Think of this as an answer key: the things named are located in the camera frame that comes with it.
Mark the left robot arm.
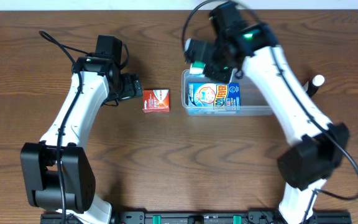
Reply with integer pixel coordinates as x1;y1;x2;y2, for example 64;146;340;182
20;35;143;223

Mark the red small box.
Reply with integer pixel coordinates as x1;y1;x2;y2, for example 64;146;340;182
143;90;170;113

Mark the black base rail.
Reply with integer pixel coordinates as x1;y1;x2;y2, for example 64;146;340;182
40;210;352;224

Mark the white green Panadol box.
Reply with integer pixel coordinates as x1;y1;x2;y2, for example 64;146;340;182
189;61;206;75

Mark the blue Cool Fever box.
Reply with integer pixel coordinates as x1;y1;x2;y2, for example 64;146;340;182
188;83;241;109

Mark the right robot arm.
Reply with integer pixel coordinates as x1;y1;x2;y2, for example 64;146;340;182
181;1;349;223

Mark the dark bottle white cap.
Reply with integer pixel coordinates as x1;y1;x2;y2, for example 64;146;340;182
303;75;325;98

